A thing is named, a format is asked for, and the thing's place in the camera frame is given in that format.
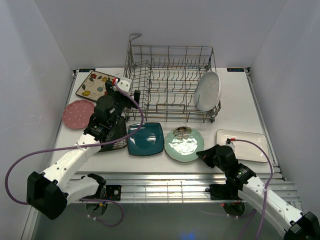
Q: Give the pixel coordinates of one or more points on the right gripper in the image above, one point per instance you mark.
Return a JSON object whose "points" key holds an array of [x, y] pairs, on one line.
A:
{"points": [[206, 155]]}

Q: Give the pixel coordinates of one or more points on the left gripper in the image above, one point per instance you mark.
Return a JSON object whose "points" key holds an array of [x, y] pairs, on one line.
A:
{"points": [[110, 89]]}

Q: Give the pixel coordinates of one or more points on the green round flower plate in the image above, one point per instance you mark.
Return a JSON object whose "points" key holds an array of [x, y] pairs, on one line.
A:
{"points": [[183, 143]]}

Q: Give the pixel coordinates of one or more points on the teal square plate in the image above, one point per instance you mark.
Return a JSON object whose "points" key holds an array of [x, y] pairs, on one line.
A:
{"points": [[147, 141]]}

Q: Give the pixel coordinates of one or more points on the white oval plate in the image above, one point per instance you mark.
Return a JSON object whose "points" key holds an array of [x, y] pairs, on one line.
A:
{"points": [[208, 92]]}

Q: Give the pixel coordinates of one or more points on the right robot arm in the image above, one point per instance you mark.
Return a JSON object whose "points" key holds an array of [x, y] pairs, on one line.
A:
{"points": [[290, 222]]}

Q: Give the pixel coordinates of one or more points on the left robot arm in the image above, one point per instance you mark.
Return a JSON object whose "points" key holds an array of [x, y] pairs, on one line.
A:
{"points": [[51, 190]]}

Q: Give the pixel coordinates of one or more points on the cream square flower plate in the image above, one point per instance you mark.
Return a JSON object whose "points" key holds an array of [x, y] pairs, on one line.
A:
{"points": [[94, 86]]}

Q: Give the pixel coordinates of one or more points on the white rectangular plate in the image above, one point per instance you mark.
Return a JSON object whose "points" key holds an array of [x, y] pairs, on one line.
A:
{"points": [[245, 151]]}

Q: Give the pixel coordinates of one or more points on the pink dotted round plate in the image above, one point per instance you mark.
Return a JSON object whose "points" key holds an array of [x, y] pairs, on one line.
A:
{"points": [[76, 115]]}

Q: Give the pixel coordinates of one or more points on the blue label right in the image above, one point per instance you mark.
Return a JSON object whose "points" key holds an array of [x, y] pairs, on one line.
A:
{"points": [[235, 69]]}

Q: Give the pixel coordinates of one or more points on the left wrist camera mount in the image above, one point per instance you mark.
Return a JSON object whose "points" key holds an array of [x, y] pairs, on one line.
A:
{"points": [[123, 83]]}

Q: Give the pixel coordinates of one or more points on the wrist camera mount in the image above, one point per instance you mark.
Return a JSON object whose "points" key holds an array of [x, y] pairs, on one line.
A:
{"points": [[123, 83], [230, 143]]}

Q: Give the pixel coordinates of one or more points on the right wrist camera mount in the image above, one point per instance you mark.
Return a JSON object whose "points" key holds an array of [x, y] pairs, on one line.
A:
{"points": [[230, 143]]}

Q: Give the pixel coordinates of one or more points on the aluminium table frame rail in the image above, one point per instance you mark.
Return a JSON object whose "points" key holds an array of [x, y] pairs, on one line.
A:
{"points": [[168, 188]]}

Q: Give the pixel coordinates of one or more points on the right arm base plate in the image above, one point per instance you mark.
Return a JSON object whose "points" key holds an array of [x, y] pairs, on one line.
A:
{"points": [[222, 192]]}

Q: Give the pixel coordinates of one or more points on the grey wire dish rack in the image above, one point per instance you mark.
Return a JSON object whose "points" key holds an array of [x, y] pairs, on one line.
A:
{"points": [[167, 77]]}

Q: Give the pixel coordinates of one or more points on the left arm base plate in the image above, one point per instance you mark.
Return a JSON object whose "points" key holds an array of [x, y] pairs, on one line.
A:
{"points": [[112, 192]]}

